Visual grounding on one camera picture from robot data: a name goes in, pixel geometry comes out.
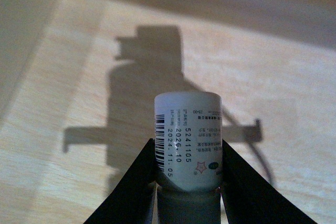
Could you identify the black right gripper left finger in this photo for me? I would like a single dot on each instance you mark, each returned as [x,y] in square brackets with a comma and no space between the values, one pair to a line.
[132,201]

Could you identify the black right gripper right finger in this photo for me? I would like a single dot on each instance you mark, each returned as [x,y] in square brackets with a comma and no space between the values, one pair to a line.
[249,198]

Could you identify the white medicine bottle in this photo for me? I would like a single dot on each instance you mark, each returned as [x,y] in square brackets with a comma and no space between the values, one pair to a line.
[189,156]

